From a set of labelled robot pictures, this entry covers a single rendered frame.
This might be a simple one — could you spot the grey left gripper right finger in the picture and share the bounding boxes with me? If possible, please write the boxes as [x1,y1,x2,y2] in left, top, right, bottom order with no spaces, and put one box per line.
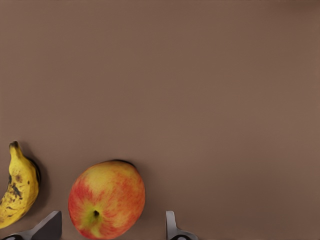
[165,210,200,240]

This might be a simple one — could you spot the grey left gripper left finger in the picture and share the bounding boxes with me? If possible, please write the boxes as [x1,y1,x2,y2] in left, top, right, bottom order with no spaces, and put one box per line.
[0,210,63,240]

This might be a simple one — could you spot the red yellow apple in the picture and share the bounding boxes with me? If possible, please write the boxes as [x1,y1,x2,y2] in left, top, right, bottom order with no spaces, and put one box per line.
[67,159,146,240]

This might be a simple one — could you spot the yellow spotted banana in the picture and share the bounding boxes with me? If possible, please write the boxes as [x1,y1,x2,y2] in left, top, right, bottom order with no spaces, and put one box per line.
[0,140,41,229]

